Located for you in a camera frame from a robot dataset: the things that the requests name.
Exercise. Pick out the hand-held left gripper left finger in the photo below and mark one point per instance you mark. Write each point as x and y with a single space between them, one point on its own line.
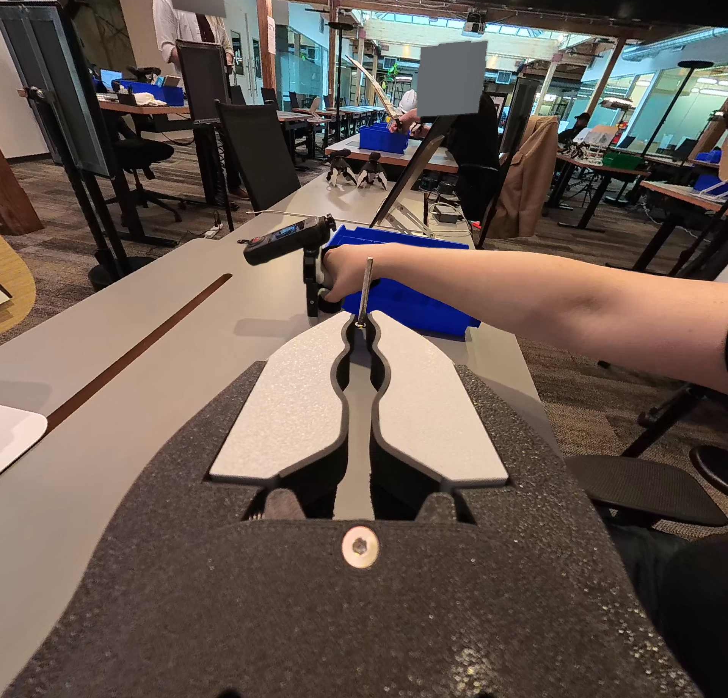
278 413

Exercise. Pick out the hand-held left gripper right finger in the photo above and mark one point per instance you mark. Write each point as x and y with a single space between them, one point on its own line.
438 419

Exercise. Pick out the long steel bolt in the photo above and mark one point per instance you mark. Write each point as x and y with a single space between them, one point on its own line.
367 288

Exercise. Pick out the blue plastic bin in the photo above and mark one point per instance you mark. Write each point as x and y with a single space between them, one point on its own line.
384 139
159 94
421 311

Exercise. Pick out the person's right forearm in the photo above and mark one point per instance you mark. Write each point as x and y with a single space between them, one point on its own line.
512 294

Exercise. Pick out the person's right hand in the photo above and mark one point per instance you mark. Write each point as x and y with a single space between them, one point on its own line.
347 268

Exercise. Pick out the white power strip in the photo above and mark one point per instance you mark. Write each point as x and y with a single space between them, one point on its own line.
211 229

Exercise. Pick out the idle black gripper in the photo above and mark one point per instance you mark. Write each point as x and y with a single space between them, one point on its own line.
372 172
341 169

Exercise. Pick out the wooden book stand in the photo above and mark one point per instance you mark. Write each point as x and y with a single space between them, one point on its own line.
409 169

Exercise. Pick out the grey power adapter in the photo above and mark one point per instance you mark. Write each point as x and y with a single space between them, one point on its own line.
447 214

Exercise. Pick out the black swivel chair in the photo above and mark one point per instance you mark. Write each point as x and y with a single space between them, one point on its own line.
142 152

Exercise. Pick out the black monitor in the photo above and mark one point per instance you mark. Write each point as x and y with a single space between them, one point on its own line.
520 112
202 81

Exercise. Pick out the tan jacket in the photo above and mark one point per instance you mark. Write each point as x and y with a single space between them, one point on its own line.
529 180

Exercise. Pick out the instruction sheet on stand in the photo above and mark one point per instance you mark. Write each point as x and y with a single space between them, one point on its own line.
17 288

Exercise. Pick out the black display on floor stand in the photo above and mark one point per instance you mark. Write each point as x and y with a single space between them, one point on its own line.
57 84

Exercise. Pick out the ceiling projector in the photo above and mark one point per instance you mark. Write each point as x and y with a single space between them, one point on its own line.
475 25

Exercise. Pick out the person's black clothing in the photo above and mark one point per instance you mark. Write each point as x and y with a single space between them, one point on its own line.
682 595

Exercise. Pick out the green plastic bin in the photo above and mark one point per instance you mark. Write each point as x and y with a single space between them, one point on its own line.
623 159

